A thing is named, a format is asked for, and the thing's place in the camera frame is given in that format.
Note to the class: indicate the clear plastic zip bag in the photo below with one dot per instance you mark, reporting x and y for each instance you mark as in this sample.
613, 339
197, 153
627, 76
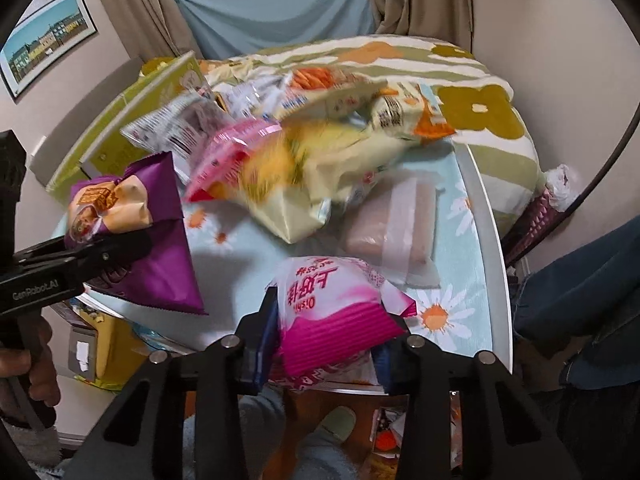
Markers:
390, 220

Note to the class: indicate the orange print snack bag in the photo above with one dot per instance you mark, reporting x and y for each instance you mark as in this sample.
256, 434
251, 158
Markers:
330, 90

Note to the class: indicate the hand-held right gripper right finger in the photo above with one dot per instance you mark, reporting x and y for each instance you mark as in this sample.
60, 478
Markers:
385, 372

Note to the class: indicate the green cardboard box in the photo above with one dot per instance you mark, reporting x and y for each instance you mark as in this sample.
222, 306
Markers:
100, 130

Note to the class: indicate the floral striped blanket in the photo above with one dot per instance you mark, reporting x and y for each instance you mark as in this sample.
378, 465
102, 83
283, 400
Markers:
480, 60

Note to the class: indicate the dark quilted bag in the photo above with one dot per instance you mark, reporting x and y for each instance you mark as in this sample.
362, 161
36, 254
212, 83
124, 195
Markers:
535, 225

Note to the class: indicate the framed wall picture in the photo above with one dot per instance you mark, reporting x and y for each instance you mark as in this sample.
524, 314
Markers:
45, 40

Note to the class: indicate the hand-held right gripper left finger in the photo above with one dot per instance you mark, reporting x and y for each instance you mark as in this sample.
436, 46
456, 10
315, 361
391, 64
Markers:
262, 360

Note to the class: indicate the light blue cloth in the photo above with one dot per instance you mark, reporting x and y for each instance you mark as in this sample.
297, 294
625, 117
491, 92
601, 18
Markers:
275, 15

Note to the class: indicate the white clear snack packet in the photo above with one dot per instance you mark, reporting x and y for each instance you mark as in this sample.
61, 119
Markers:
170, 125

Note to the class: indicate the daisy print tablecloth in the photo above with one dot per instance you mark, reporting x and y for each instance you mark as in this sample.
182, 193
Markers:
235, 255

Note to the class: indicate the large yellow snack bag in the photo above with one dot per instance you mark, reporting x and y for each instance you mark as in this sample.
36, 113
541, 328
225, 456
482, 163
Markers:
320, 160

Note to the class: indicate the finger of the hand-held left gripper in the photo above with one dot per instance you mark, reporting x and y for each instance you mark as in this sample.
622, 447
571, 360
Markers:
110, 252

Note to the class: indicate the small silver snack packet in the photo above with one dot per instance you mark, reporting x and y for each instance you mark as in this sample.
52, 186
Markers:
245, 95

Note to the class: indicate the white table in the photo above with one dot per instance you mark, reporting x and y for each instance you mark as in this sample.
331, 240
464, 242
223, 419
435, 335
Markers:
492, 260

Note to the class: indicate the green slipper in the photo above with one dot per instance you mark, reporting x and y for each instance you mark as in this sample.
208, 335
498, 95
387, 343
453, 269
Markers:
337, 422

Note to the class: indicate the white crumpled plastic bag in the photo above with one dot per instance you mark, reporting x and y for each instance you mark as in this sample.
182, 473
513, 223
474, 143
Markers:
562, 187

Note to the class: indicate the purple snack packet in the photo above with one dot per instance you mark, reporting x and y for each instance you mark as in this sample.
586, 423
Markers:
160, 195

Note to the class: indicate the person's left hand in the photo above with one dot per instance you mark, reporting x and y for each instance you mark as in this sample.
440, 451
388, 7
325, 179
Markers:
42, 375

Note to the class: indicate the small pink snack packet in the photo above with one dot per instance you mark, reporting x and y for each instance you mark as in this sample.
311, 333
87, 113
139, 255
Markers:
220, 155

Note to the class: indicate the cream orange snack packet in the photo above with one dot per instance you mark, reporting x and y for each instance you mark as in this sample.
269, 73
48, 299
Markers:
400, 115

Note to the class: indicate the person's left forearm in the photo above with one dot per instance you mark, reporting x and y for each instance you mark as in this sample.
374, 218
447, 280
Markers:
25, 440

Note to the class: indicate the orange printed paper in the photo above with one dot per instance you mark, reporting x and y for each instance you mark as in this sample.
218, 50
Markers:
387, 440

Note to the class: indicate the blue denim garment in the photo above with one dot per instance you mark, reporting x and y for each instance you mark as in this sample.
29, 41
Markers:
590, 310

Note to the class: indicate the pink white snack packet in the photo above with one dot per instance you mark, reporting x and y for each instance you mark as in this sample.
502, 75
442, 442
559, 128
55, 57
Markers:
330, 310

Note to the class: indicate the person's grey fleece leg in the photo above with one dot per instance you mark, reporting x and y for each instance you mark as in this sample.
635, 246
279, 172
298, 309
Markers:
265, 435

